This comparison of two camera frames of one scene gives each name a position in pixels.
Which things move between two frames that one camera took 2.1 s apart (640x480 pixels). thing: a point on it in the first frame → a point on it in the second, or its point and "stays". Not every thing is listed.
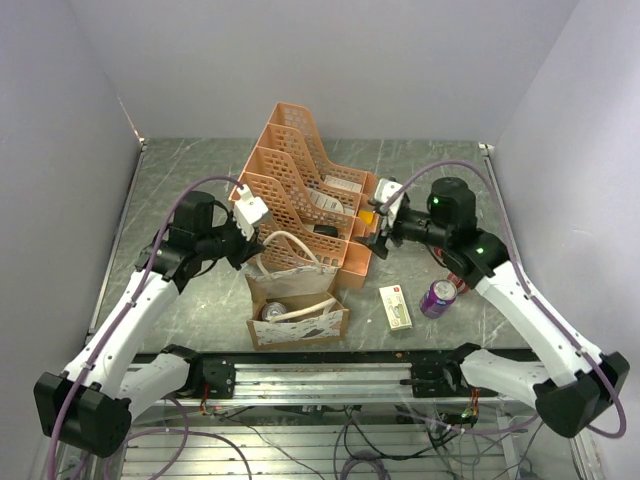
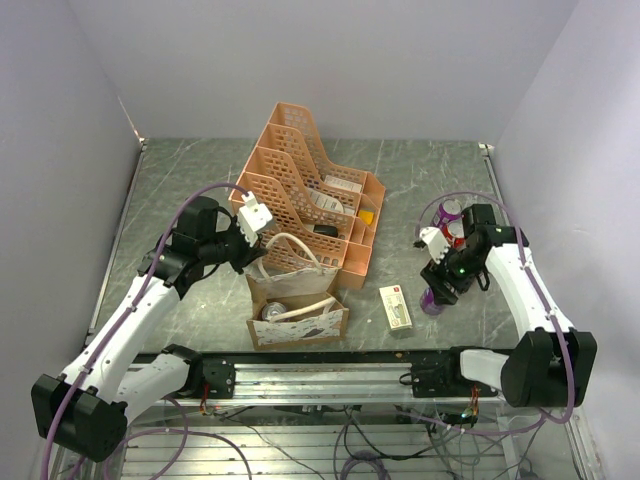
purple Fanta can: (273, 309) stays
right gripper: (372, 242) → (460, 284)
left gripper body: (227, 241) stays
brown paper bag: (295, 308) stays
